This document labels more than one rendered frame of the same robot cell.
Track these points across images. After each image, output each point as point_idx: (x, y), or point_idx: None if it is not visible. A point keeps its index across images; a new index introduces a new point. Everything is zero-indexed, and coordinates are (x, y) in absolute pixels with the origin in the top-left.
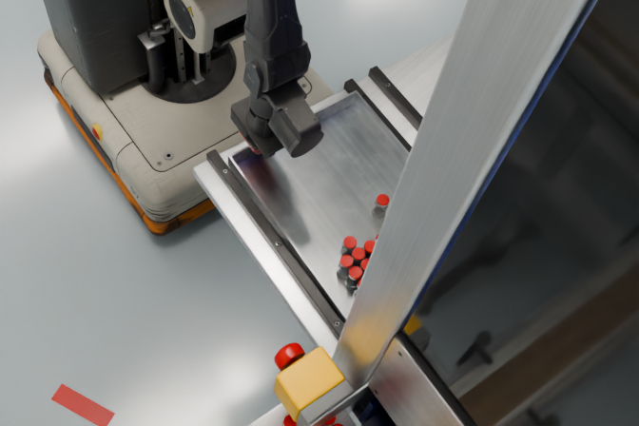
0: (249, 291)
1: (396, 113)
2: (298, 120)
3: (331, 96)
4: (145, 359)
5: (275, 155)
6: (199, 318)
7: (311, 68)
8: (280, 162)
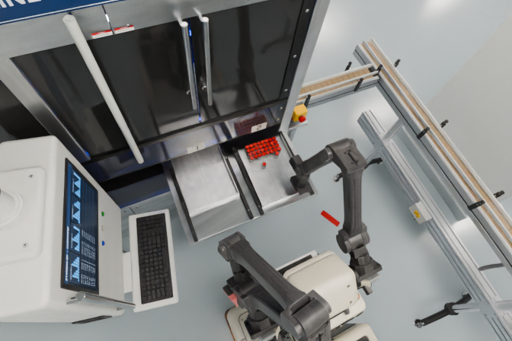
0: (272, 247)
1: (248, 201)
2: (299, 157)
3: (269, 211)
4: (310, 229)
5: (292, 192)
6: (291, 240)
7: (235, 332)
8: (290, 189)
